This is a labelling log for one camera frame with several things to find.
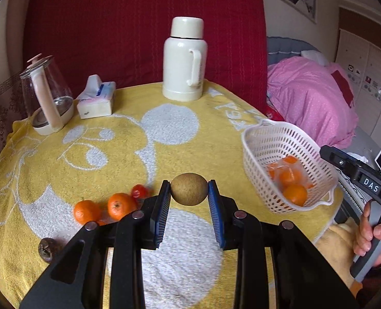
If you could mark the red cloth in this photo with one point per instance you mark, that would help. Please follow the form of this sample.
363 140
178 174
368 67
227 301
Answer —
343 85

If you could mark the beige wardrobe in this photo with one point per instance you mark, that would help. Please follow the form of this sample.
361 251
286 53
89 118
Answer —
367 67

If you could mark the clear bag of tangerines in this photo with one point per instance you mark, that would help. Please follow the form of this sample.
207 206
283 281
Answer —
287 172

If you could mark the white tissue pack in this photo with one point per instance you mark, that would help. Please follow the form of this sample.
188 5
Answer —
95 98

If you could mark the white plastic basket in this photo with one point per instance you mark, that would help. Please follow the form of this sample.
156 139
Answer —
264 144

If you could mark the cream white thermos jug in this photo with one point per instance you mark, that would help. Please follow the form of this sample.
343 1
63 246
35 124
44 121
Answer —
182 61

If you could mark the red floral sheet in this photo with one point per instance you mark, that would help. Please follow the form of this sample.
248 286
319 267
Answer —
271 113

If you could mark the person's right forearm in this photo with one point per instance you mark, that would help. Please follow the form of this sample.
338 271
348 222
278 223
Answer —
380 288

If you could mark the dark brown mangosteen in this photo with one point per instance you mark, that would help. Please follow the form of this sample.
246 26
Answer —
48 247

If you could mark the orange tangerine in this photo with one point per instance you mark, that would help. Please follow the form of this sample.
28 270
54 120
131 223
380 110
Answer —
87 211
121 205
295 194

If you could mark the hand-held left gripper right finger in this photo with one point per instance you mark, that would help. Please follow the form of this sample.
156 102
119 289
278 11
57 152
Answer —
214 212

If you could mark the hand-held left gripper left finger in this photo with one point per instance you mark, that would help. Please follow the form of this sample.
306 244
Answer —
161 212

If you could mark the yellow printed towel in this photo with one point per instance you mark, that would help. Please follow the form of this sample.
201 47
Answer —
113 154

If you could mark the white pillow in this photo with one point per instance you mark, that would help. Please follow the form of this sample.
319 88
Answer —
314 56

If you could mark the red quilted mattress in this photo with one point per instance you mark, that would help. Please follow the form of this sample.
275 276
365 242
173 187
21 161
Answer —
145 22

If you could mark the brown kiwi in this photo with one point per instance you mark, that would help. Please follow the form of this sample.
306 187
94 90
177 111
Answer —
189 189

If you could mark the pink dotted quilt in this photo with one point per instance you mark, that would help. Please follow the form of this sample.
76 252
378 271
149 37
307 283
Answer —
309 103

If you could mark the small red tomato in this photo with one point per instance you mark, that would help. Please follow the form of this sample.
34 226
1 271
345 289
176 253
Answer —
139 192

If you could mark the grey padded headboard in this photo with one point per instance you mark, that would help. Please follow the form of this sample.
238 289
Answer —
283 48

